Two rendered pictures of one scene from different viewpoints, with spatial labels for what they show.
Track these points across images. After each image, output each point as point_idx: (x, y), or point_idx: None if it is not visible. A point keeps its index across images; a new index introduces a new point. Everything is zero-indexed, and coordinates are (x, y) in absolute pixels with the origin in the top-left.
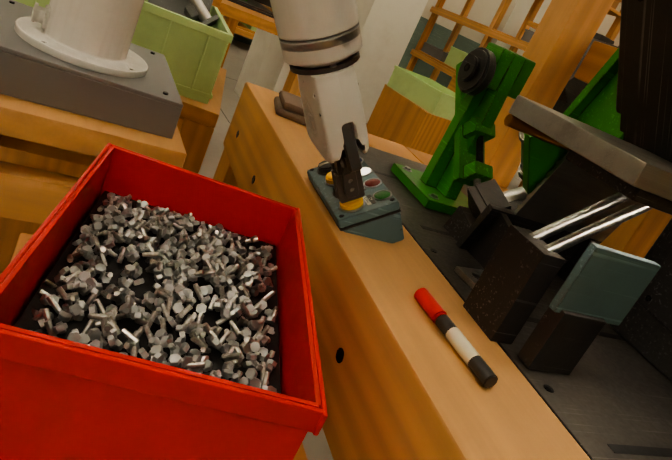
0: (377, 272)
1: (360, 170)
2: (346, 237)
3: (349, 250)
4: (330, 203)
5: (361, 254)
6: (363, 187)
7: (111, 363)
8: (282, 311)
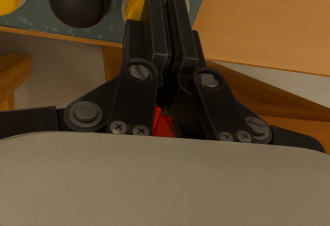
0: (308, 28)
1: (196, 52)
2: (204, 35)
3: (249, 54)
4: (108, 39)
5: (259, 31)
6: (187, 12)
7: None
8: None
